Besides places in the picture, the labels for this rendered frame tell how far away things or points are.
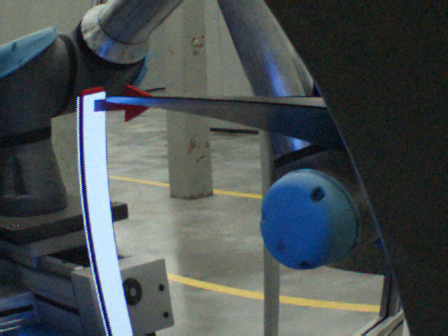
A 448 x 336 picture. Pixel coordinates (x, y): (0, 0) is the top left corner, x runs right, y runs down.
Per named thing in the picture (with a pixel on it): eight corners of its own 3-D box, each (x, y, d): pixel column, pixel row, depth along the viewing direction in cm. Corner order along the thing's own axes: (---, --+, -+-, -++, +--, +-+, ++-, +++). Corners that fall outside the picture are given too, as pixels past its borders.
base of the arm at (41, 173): (-33, 208, 102) (-38, 139, 100) (25, 193, 114) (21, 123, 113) (17, 221, 93) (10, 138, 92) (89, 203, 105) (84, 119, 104)
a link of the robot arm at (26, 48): (-27, 137, 102) (-23, 46, 100) (33, 122, 112) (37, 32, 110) (5, 137, 94) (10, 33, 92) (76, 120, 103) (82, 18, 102)
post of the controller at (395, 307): (394, 316, 105) (406, 174, 102) (378, 317, 106) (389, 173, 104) (402, 309, 107) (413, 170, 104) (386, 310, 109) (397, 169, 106)
